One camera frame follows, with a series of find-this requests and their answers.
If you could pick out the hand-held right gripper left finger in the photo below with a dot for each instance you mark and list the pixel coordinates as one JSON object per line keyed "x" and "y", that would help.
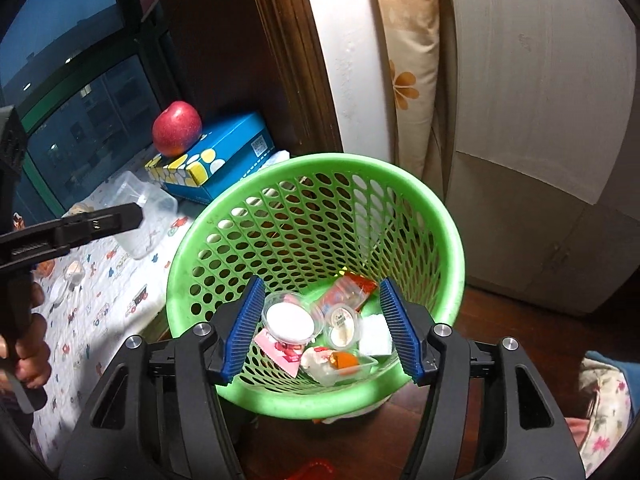
{"x": 242, "y": 330}

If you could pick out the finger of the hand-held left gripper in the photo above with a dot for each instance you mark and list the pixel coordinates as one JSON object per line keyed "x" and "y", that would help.
{"x": 90, "y": 227}

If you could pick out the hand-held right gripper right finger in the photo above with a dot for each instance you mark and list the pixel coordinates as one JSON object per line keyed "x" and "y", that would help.
{"x": 400, "y": 330}

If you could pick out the white foam piece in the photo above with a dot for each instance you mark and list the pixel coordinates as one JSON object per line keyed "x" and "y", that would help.
{"x": 375, "y": 337}

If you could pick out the pink paper wrapper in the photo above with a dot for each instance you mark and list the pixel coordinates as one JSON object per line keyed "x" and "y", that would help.
{"x": 272, "y": 352}

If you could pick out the round clear lidded container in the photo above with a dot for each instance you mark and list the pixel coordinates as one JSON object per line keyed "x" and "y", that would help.
{"x": 287, "y": 321}

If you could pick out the large clear plastic container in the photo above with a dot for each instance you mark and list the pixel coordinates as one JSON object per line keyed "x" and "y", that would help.
{"x": 145, "y": 240}

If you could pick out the jelly cup with beige lid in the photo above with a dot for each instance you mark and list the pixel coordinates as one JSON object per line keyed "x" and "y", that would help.
{"x": 342, "y": 330}

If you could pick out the clear box with orange food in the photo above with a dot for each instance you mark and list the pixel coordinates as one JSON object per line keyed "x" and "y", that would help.
{"x": 345, "y": 360}

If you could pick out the green plastic basket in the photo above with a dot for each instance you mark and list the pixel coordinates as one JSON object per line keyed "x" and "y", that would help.
{"x": 320, "y": 162}

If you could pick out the person's left hand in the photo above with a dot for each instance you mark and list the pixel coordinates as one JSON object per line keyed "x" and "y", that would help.
{"x": 35, "y": 355}

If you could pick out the small clear plastic cup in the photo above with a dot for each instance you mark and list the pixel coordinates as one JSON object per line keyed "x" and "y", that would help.
{"x": 75, "y": 271}

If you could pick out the red snack wrapper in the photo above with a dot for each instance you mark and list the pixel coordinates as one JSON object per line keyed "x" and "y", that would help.
{"x": 350, "y": 287}

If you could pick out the printed blanket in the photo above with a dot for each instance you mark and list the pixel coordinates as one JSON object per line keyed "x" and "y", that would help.
{"x": 100, "y": 310}

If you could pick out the red apple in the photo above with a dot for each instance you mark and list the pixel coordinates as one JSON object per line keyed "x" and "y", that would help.
{"x": 176, "y": 127}

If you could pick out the red object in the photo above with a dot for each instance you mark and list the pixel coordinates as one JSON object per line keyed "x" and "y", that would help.
{"x": 315, "y": 471}

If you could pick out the blue spotted cardboard box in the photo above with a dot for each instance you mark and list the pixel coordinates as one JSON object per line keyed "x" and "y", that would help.
{"x": 235, "y": 135}

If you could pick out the white cloth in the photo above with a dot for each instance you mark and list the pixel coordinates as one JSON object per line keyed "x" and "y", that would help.
{"x": 277, "y": 157}

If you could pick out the floral cloth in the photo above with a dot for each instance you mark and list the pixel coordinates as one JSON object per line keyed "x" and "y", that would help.
{"x": 605, "y": 395}

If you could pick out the white cabinet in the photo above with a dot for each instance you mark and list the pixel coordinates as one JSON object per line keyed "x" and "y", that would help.
{"x": 525, "y": 110}

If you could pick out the floral curtain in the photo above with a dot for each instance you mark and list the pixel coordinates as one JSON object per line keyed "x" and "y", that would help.
{"x": 410, "y": 35}

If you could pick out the green window frame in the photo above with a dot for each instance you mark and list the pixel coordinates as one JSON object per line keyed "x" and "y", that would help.
{"x": 65, "y": 100}

